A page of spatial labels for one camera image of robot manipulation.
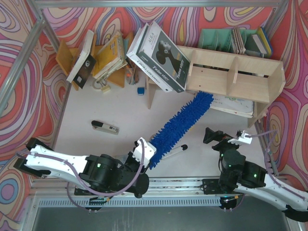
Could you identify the brown card stack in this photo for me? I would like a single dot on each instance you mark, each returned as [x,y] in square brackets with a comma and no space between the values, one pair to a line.
[238,41]

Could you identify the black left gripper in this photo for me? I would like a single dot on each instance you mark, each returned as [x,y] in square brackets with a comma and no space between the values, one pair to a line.
[131,159]

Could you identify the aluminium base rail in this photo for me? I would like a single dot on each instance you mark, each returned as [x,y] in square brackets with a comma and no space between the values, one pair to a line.
[162,192]

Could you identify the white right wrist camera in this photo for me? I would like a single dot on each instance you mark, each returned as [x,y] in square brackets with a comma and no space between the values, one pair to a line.
[242,137]

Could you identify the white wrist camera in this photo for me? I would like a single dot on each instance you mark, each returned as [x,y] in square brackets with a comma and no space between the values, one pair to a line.
[144,152]
[242,137]

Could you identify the grey book in organiser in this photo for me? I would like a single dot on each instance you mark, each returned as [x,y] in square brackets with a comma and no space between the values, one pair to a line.
[254,46]

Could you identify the wooden bookshelf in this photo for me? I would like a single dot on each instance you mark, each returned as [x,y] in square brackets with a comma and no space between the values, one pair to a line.
[240,76]

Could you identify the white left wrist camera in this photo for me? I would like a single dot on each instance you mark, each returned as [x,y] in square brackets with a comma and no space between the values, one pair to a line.
[144,152]

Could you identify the spiral notebook under shelf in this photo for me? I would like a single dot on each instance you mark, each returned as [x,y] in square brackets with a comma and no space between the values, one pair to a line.
[231,105]

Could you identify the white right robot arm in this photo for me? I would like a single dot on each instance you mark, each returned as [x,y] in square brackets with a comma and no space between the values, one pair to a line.
[237,175]

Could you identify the blue microfibre duster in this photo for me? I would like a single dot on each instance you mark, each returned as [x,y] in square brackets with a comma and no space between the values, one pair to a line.
[173,130]

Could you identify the black white Twins story book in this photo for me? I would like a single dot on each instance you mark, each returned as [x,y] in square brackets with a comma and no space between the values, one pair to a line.
[162,56]

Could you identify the white Chokladfabriken book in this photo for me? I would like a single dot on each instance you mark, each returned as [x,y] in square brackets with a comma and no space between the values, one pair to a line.
[132,55]

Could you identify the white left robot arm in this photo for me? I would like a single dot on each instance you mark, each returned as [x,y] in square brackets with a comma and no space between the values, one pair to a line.
[98,175]

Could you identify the green desk organiser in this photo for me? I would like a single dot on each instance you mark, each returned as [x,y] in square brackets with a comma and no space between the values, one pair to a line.
[222,40]

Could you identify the blue yellow book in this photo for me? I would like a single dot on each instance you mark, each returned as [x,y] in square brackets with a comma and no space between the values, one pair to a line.
[266,42]

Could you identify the blue stamp block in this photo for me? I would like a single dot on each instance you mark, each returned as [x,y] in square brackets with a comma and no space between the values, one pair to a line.
[140,90]

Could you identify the white book with black cover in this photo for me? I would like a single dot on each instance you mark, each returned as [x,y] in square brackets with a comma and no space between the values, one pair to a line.
[83,61]

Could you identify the pencils bundle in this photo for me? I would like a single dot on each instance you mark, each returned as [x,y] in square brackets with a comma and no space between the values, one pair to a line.
[132,75]

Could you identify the padlock with ring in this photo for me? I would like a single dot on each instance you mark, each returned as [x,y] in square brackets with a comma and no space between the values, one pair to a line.
[101,85]

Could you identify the yellow worn books stack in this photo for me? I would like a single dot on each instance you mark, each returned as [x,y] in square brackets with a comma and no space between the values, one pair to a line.
[110,58]

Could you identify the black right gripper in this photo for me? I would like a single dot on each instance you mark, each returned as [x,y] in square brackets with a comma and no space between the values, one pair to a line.
[222,144]

